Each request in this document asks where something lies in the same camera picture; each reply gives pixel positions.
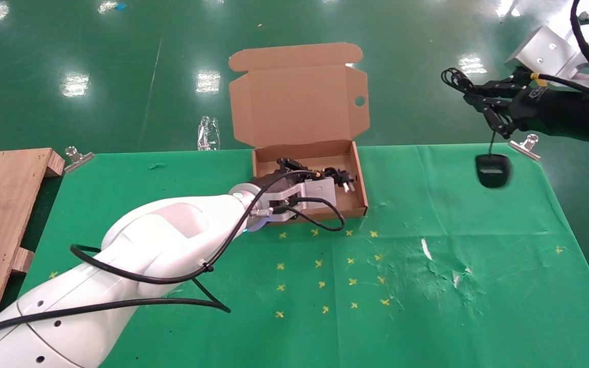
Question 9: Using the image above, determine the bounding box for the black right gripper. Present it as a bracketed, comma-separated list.
[466, 68, 551, 140]

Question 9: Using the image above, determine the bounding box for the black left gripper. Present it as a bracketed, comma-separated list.
[251, 158, 309, 198]

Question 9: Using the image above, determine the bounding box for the black power cable bundle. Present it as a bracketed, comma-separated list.
[302, 166, 359, 194]

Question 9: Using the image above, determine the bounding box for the black wired computer mouse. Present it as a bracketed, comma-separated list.
[441, 67, 512, 189]

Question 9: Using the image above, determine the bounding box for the open brown cardboard box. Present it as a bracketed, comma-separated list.
[228, 42, 370, 227]

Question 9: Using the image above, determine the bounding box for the silver metal binder clip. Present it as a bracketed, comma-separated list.
[508, 134, 540, 161]
[64, 146, 95, 173]

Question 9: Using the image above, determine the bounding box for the clear crumpled plastic wrapper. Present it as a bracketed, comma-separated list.
[197, 117, 221, 151]

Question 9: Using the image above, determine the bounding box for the brown wooden board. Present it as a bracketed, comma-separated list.
[0, 148, 65, 333]

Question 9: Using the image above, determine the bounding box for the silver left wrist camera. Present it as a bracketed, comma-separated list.
[266, 176, 337, 224]

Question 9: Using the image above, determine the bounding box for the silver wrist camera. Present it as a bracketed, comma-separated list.
[266, 176, 337, 224]
[504, 25, 589, 90]

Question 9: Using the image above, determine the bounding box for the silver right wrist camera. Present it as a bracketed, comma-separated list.
[504, 25, 589, 90]

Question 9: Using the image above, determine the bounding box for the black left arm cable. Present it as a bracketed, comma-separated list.
[0, 170, 346, 342]

